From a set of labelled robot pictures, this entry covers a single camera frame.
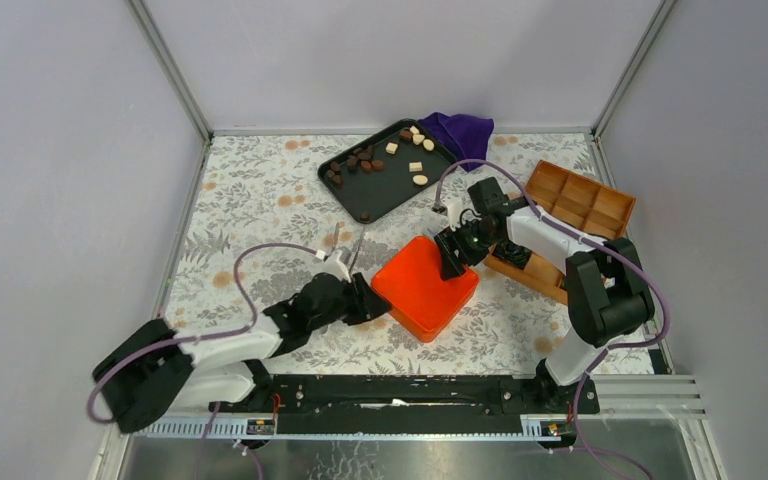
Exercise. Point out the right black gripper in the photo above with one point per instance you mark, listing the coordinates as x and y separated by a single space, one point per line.
450 265

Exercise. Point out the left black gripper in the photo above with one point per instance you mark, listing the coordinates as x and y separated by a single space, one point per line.
367 304

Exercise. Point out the orange box lid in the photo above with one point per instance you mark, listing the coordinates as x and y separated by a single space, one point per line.
416 268

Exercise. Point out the white metal tongs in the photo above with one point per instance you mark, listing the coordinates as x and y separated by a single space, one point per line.
355 249

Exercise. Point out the orange chocolate box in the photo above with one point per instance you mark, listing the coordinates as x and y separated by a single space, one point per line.
426 315

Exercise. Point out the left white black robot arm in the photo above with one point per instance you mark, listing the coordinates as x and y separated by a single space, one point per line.
158 368

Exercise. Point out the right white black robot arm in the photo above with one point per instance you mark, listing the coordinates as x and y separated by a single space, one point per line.
607 296

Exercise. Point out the white oval chocolate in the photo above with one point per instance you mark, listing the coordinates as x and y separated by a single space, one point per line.
420 180

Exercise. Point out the black tray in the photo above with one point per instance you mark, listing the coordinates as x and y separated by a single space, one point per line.
374 176

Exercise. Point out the floral table mat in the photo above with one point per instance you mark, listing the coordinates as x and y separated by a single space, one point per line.
259 215

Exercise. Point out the purple cloth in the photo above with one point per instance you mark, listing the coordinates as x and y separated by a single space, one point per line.
465 136

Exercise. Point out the wooden compartment organizer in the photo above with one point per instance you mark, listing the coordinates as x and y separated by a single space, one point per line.
582 203

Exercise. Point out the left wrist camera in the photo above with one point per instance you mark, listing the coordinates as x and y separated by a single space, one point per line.
336 264

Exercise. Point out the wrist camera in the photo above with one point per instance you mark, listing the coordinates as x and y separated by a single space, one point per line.
336 264
451 211

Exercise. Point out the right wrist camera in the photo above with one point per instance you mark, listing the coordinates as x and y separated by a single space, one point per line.
451 211

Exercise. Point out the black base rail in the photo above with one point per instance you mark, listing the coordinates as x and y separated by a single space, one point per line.
411 405

